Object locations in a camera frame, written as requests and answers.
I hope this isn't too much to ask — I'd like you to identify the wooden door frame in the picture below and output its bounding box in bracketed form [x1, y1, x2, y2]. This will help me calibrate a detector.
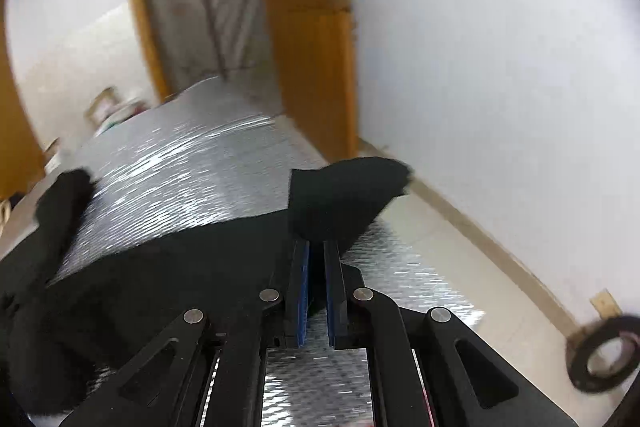
[122, 0, 173, 104]

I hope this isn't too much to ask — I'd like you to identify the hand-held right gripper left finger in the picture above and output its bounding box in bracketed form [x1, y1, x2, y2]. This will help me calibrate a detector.
[60, 239, 312, 427]

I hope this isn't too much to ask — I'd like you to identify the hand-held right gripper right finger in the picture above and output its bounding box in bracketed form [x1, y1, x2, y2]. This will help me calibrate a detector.
[322, 241, 581, 427]

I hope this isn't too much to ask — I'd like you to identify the cardboard box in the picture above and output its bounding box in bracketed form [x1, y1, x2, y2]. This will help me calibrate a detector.
[85, 87, 126, 128]

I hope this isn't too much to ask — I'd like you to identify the small beige wall plate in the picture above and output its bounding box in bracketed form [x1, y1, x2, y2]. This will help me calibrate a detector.
[590, 289, 621, 320]

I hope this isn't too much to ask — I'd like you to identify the black tape roll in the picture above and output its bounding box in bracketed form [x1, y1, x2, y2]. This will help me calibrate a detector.
[565, 316, 638, 393]

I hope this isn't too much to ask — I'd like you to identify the black garment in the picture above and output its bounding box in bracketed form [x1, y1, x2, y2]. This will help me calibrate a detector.
[0, 157, 413, 419]

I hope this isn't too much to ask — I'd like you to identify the silver foil mat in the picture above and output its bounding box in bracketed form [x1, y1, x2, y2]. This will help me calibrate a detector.
[47, 77, 488, 427]

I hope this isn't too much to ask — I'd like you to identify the wooden door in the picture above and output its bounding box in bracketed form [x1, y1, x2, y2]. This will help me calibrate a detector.
[252, 0, 360, 160]

